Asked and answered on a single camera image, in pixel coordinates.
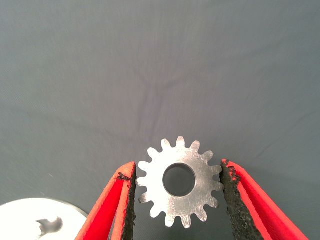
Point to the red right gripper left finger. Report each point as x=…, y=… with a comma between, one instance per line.
x=110, y=212

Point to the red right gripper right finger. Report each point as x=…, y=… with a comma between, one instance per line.
x=252, y=212

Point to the small steel gear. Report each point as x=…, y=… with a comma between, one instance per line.
x=202, y=175

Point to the round metal plate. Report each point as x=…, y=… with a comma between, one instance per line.
x=20, y=217

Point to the dark grey table cloth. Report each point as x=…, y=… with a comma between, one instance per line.
x=150, y=62

